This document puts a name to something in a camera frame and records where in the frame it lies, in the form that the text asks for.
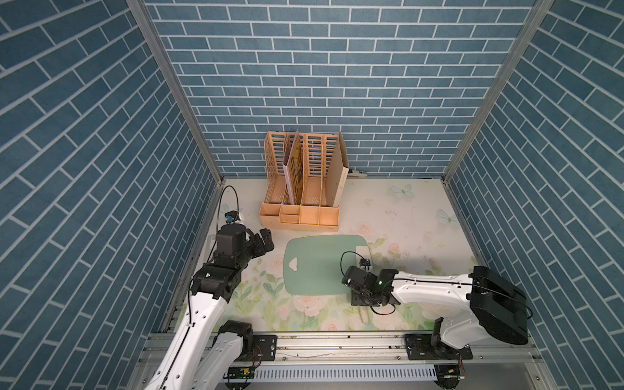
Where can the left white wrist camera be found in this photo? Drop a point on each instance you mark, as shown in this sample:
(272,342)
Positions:
(233,217)

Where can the white perforated cable tray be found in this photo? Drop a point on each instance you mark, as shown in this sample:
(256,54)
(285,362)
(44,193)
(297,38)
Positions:
(341,373)

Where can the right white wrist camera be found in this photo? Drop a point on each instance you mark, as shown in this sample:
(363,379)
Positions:
(365,263)

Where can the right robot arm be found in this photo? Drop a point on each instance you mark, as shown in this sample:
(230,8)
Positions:
(487,305)

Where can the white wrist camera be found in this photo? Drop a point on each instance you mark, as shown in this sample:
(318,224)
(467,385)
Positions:
(233,217)
(365,263)

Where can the brown folder in organizer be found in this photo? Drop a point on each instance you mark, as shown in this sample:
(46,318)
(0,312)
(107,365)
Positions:
(291,162)

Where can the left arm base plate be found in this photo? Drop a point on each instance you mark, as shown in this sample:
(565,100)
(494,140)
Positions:
(258,347)

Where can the peach desk file organizer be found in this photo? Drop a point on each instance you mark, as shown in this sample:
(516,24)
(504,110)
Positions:
(321,182)

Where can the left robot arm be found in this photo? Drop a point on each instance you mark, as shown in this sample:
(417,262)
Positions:
(186,364)

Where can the aluminium mounting rail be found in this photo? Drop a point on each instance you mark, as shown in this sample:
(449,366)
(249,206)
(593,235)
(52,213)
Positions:
(494,364)

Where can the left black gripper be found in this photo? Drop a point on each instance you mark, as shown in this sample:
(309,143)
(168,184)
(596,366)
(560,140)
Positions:
(260,248)

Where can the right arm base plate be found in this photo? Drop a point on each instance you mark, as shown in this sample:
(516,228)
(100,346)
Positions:
(426,347)

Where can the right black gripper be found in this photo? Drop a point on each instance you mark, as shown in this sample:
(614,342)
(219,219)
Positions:
(354,301)

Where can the green cutting board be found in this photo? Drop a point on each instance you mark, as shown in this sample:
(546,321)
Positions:
(313,266)

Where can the small device at back wall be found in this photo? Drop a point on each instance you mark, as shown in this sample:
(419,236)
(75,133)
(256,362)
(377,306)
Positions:
(357,174)

